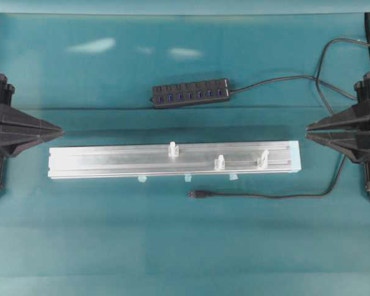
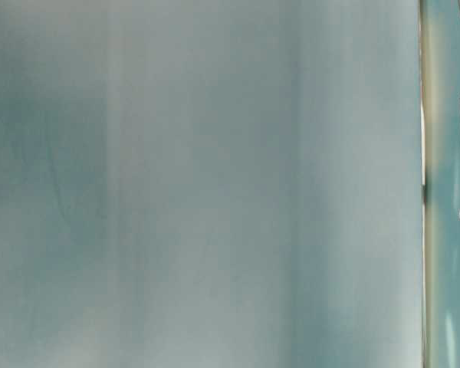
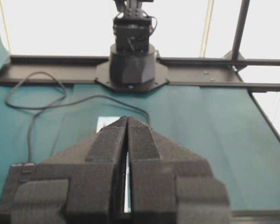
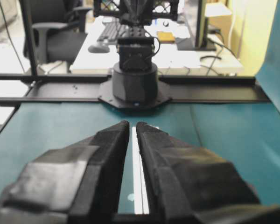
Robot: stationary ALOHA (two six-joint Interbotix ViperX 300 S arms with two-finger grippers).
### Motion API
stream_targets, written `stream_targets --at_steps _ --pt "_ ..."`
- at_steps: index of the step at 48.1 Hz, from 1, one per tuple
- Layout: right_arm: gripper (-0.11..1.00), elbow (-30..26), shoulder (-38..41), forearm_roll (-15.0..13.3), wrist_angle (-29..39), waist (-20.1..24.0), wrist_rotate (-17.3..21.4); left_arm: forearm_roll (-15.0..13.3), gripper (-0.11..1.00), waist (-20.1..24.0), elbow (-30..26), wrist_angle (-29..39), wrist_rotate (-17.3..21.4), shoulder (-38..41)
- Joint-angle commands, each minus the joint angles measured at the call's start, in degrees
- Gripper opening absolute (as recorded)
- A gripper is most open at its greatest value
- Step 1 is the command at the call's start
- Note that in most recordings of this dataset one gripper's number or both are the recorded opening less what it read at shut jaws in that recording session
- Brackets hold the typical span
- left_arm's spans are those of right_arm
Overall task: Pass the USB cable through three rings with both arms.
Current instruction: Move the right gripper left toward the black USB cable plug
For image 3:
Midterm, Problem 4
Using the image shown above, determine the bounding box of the silver aluminium rail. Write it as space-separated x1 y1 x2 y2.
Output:
96 116 120 133

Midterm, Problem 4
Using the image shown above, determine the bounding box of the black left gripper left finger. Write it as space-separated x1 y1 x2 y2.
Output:
0 116 128 224

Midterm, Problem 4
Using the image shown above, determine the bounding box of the black USB hub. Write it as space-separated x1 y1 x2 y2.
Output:
9 162 36 183

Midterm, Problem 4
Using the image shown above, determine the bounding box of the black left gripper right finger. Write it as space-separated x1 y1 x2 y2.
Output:
127 117 231 224

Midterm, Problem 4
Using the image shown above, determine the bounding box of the black USB cable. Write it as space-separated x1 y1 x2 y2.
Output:
4 71 151 164

